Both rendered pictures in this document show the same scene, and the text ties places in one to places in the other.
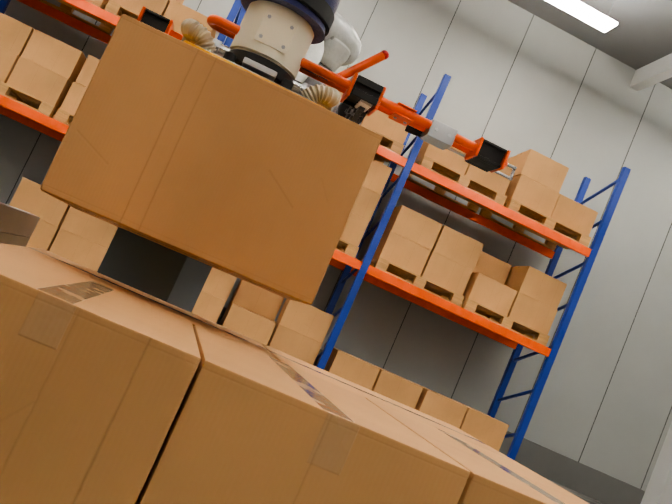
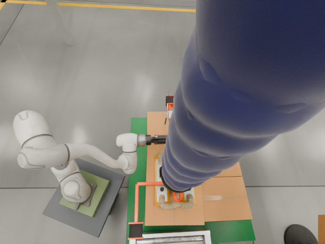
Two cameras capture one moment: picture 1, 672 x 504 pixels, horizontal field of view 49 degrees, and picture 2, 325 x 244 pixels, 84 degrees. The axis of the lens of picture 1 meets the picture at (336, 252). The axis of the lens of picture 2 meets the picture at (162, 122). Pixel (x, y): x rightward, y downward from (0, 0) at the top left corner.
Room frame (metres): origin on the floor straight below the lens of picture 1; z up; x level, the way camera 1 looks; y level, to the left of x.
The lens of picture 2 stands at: (1.84, 0.60, 2.42)
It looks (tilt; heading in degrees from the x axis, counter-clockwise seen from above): 62 degrees down; 272
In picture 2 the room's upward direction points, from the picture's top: 7 degrees clockwise
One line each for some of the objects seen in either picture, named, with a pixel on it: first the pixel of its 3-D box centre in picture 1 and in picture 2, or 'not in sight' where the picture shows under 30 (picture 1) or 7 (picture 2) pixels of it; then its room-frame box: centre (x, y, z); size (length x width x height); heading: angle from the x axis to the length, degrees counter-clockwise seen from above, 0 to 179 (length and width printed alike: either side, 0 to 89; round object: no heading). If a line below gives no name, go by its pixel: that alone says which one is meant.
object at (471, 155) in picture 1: (487, 155); (171, 100); (1.81, -0.25, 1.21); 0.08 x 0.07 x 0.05; 100
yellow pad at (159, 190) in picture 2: not in sight; (161, 179); (1.81, 0.36, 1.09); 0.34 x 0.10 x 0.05; 100
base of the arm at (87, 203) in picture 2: not in sight; (81, 194); (2.42, 0.53, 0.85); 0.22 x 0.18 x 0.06; 87
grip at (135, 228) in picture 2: (155, 26); (136, 230); (1.92, 0.68, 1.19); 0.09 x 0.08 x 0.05; 10
